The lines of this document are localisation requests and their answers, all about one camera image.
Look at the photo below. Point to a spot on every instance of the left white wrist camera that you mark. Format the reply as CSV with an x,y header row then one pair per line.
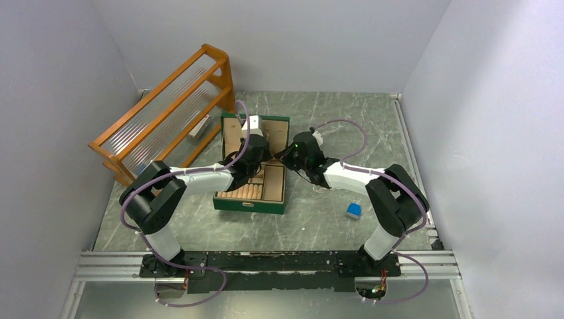
x,y
252,126

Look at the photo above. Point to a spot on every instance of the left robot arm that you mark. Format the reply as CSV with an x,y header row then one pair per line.
x,y
153,198

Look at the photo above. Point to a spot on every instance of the white grey small carton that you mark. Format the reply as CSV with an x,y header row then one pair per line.
x,y
200,127

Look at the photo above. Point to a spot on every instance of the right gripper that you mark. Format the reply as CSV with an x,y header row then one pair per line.
x,y
284,155

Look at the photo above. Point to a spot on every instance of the green jewelry box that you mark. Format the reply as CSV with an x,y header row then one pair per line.
x,y
264,192

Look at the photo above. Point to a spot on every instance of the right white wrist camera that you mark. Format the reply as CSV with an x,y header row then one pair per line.
x,y
317,136

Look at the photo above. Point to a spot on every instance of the orange wooden rack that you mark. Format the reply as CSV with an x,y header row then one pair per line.
x,y
157,127

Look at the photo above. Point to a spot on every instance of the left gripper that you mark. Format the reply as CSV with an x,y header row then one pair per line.
x,y
267,154

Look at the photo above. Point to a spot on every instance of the blue grey small box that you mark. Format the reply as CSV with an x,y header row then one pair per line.
x,y
353,211

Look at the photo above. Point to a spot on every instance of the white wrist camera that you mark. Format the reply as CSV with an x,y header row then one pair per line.
x,y
317,136
252,126

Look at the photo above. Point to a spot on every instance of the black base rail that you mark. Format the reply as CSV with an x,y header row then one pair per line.
x,y
340,271

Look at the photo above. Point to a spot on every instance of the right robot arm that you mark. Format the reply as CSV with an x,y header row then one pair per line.
x,y
397,202

